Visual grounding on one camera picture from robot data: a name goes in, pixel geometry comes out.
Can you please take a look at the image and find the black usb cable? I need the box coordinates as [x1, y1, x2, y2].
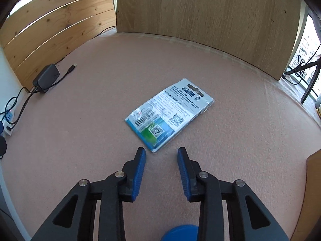
[54, 64, 77, 87]

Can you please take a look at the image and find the white power strip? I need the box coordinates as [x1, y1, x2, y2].
[0, 108, 15, 137]

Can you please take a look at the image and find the blue round lid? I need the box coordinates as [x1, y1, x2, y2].
[161, 225, 199, 241]

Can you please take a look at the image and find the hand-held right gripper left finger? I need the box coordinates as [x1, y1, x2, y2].
[30, 147, 146, 241]

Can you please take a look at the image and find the light oak wooden panel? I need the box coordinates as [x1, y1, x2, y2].
[116, 0, 308, 81]

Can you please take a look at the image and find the pine slat board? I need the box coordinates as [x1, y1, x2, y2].
[0, 0, 117, 91]

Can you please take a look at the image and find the cardboard box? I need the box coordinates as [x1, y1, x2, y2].
[307, 149, 321, 241]

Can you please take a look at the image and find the black round plug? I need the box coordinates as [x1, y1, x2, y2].
[0, 136, 7, 160]

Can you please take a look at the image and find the black power adapter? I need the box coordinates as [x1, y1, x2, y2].
[33, 64, 60, 94]

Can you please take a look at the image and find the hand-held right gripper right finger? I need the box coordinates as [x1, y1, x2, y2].
[177, 147, 290, 241]

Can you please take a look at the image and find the black cable by window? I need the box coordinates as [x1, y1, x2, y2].
[282, 55, 305, 84]

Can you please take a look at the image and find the printed packet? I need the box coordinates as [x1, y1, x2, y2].
[125, 78, 216, 153]

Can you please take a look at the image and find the black power cable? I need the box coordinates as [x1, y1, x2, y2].
[0, 87, 36, 131]

